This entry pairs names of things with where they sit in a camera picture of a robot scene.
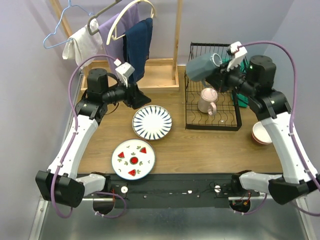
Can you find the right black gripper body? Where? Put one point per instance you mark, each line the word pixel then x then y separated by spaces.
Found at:
pixel 232 79

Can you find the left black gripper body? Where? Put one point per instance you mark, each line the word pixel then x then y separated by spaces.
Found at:
pixel 132 94

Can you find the blue striped white plate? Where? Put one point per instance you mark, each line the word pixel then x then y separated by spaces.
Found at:
pixel 152 122

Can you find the pink ceramic mug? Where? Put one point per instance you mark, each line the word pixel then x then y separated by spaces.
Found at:
pixel 207 101

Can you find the grey ceramic mug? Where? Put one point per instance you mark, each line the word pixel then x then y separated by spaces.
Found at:
pixel 202 66

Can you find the black wire dish rack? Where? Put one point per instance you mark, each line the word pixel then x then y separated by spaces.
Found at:
pixel 227 118

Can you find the white bowl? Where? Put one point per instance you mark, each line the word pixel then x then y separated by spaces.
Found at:
pixel 260 133

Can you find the orange bowl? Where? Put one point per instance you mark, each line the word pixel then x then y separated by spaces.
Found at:
pixel 260 142

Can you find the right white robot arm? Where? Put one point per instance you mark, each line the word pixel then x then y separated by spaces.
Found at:
pixel 272 109

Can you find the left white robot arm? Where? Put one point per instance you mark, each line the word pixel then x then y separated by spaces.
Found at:
pixel 75 140

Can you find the wooden clothes rack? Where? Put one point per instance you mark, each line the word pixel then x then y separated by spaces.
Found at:
pixel 161 74

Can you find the green t-shirt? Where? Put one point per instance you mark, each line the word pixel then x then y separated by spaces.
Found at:
pixel 242 100

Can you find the dark blue cloth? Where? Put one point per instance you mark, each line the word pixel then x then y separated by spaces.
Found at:
pixel 136 47

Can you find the watermelon pattern white plate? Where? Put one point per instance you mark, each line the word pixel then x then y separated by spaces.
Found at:
pixel 133 159

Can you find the cream hanger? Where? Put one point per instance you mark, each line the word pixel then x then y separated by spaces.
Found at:
pixel 113 32

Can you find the white cloth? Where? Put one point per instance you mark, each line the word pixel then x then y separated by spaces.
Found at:
pixel 81 45

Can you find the grey hanger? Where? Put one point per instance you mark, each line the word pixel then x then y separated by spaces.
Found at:
pixel 95 16

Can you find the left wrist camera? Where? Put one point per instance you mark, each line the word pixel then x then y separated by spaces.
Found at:
pixel 123 70

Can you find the black mounting base rail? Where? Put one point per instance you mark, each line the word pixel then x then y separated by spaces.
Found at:
pixel 154 191

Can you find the blue wire hanger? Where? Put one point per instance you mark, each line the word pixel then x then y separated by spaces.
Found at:
pixel 62 30

